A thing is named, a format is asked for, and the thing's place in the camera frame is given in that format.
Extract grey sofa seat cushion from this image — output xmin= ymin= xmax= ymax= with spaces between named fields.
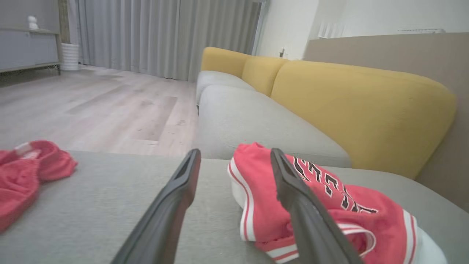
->
xmin=198 ymin=85 xmax=352 ymax=168
xmin=196 ymin=70 xmax=256 ymax=107

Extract large yellow sofa back cushion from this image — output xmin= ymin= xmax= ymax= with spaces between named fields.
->
xmin=270 ymin=60 xmax=457 ymax=180

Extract red jersey with lettering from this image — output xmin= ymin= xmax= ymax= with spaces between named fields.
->
xmin=227 ymin=142 xmax=448 ymax=264

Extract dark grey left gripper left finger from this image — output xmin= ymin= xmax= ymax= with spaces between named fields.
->
xmin=111 ymin=148 xmax=202 ymax=264

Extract grey pleated curtain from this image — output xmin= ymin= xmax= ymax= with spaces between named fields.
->
xmin=68 ymin=0 xmax=262 ymax=83

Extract small yellow sofa back cushion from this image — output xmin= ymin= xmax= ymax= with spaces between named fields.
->
xmin=201 ymin=47 xmax=251 ymax=78
xmin=241 ymin=56 xmax=290 ymax=97

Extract beige partition panel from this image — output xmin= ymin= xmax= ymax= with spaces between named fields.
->
xmin=303 ymin=32 xmax=469 ymax=213

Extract large grey sofa seat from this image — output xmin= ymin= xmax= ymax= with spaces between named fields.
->
xmin=0 ymin=150 xmax=469 ymax=264

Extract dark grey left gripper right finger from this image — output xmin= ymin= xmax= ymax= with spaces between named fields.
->
xmin=270 ymin=148 xmax=364 ymax=264

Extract white ribbed bin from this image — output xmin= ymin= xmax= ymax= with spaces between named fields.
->
xmin=60 ymin=43 xmax=80 ymax=71

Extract red shorts with white stripe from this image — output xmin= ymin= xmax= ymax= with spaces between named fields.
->
xmin=0 ymin=140 xmax=78 ymax=232

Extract grey sideboard cabinet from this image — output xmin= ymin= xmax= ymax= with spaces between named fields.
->
xmin=0 ymin=26 xmax=61 ymax=76

